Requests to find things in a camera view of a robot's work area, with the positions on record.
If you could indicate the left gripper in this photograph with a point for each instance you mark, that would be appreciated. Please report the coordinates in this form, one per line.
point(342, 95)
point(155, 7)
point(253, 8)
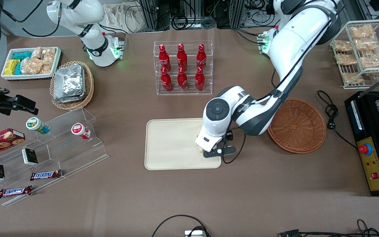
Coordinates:
point(230, 136)

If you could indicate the triangular sandwich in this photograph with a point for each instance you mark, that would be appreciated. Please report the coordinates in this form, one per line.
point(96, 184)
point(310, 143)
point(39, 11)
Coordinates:
point(200, 150)

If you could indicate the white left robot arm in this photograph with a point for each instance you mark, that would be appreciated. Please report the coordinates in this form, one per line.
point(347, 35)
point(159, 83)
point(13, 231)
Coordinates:
point(291, 42)

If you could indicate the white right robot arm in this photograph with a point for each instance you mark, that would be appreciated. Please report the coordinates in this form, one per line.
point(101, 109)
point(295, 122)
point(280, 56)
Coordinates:
point(90, 16)

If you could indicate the white rectangular snack tray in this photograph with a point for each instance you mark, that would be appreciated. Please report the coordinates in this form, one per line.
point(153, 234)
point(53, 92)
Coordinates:
point(7, 77)

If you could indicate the beige plastic serving tray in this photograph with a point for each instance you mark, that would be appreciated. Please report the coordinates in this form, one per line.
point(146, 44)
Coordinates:
point(169, 144)

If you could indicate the oval tan wicker basket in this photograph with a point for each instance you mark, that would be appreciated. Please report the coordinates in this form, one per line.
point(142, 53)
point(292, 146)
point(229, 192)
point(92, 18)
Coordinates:
point(89, 89)

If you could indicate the round brown wicker basket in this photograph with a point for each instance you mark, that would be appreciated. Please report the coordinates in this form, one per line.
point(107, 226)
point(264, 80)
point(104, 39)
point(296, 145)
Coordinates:
point(298, 128)

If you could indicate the green lid yogurt cup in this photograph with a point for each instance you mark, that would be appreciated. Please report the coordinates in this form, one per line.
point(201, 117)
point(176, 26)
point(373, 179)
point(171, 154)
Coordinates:
point(35, 124)

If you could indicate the yellow snack packet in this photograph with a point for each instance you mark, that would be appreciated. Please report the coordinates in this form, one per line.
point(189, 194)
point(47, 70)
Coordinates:
point(11, 66)

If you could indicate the clear puffed rice bag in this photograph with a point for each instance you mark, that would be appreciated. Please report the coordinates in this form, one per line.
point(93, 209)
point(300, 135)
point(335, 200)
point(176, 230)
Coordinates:
point(31, 66)
point(49, 56)
point(37, 52)

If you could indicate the teal snack packet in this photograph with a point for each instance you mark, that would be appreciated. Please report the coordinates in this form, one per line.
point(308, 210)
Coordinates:
point(21, 55)

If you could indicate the clear acrylic bottle rack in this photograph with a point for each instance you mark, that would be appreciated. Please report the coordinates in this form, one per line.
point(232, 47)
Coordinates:
point(183, 92)

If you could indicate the silver foil pack stack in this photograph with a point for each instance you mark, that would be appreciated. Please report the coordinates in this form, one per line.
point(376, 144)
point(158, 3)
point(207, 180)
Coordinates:
point(69, 84)

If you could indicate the red cola bottle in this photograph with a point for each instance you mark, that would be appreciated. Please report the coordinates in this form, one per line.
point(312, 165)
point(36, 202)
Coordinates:
point(164, 58)
point(199, 81)
point(166, 82)
point(182, 81)
point(201, 58)
point(182, 58)

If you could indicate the red lid yogurt cup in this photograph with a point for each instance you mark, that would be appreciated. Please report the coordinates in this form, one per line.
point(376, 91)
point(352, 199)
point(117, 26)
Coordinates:
point(78, 129)

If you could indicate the clear acrylic stepped shelf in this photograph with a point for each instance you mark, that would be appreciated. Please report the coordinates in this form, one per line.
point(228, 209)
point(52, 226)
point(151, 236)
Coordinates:
point(61, 154)

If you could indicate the brown Snickers bar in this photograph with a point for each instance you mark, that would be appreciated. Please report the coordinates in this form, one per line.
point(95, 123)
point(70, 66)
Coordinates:
point(14, 191)
point(45, 175)

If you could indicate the small silver device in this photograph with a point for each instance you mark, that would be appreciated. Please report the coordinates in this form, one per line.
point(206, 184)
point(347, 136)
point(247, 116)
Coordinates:
point(193, 233)

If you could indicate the white cloth bag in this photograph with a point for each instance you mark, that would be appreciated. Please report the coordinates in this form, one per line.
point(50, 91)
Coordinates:
point(120, 16)

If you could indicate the clear crispy snack bag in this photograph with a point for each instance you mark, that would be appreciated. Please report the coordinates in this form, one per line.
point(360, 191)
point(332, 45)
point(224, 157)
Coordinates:
point(373, 61)
point(367, 44)
point(361, 31)
point(346, 59)
point(352, 78)
point(342, 46)

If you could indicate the red emergency stop button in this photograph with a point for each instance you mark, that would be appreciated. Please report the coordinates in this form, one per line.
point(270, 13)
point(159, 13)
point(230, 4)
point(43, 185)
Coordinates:
point(365, 149)

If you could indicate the black machine with yellow panel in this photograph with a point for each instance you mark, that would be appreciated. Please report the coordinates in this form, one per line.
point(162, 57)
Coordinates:
point(378, 164)

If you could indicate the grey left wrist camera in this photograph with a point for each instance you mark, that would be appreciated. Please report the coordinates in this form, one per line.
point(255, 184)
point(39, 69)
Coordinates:
point(222, 149)

